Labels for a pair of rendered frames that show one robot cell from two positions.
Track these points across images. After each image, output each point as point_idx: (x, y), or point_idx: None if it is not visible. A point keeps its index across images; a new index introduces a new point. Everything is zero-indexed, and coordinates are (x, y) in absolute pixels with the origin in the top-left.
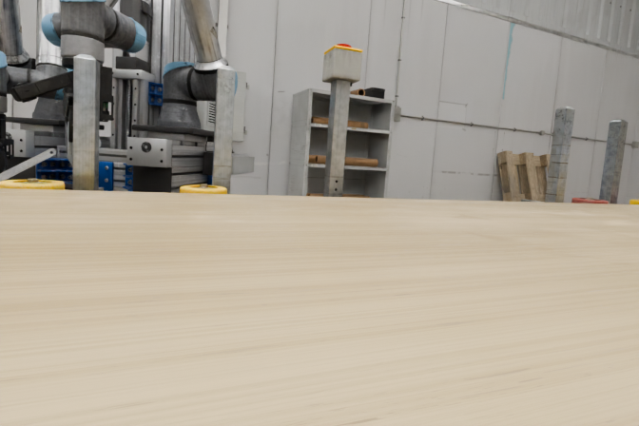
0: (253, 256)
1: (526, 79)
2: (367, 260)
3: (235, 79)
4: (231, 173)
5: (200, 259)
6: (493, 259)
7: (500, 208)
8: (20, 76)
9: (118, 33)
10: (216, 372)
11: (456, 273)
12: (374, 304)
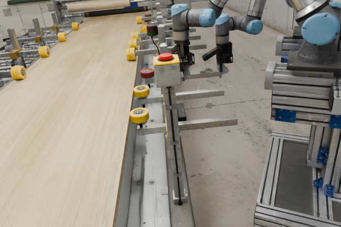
0: (39, 125)
1: None
2: (27, 137)
3: (326, 24)
4: (331, 112)
5: (42, 121)
6: (11, 155)
7: (68, 217)
8: (238, 23)
9: (190, 24)
10: (10, 124)
11: (11, 146)
12: (11, 134)
